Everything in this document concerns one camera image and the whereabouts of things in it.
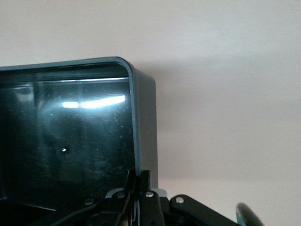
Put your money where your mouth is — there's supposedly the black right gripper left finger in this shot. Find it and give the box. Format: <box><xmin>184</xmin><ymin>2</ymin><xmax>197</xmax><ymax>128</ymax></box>
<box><xmin>89</xmin><ymin>169</ymin><xmax>136</xmax><ymax>226</ymax></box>

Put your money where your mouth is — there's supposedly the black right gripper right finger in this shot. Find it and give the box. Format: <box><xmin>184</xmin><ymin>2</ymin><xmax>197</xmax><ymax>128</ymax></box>
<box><xmin>137</xmin><ymin>169</ymin><xmax>242</xmax><ymax>226</ymax></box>

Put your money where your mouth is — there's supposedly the black plastic tray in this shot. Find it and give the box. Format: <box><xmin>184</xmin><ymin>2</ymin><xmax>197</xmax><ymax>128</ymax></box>
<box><xmin>0</xmin><ymin>56</ymin><xmax>168</xmax><ymax>212</ymax></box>

